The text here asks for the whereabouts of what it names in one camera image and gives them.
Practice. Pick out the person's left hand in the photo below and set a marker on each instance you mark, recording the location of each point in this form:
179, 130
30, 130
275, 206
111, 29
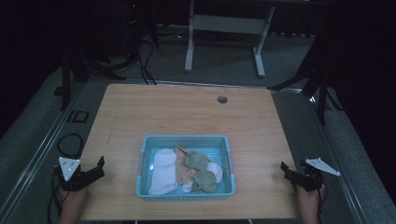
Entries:
74, 194

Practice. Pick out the white desk frame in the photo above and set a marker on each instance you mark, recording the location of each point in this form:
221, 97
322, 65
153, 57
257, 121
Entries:
227, 24

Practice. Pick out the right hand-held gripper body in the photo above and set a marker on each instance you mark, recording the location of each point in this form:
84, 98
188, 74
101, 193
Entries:
311, 177

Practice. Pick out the black metal stand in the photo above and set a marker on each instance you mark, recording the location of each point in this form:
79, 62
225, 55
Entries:
66, 77
322, 93

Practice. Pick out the large white sock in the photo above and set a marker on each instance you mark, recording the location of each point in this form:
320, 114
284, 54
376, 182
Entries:
163, 171

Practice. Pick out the light blue plastic basket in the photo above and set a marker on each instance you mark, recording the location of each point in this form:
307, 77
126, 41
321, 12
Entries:
146, 186

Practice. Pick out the person's right hand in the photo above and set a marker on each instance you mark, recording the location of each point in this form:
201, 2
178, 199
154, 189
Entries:
306, 194

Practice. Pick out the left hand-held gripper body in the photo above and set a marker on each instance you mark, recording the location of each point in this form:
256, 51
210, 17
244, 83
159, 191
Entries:
72, 177

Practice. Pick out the green sock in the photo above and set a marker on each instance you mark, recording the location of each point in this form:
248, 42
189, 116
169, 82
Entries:
206, 182
196, 160

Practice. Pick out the round table grommet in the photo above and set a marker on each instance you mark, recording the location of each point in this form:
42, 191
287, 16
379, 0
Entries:
222, 99

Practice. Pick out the metal floor rail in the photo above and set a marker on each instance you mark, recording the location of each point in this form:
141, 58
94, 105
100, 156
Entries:
339, 161
37, 152

